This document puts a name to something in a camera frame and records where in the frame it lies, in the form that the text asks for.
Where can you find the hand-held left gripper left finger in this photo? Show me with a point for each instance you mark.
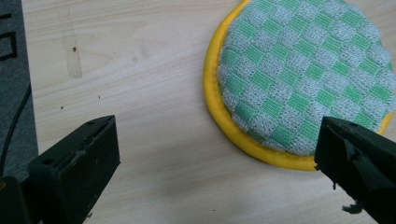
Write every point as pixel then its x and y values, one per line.
pixel 74 165

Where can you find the round yellow checkered scrubbing pad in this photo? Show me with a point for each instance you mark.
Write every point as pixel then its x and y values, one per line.
pixel 299 81

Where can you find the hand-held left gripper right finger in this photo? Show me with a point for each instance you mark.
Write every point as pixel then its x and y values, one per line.
pixel 358 155

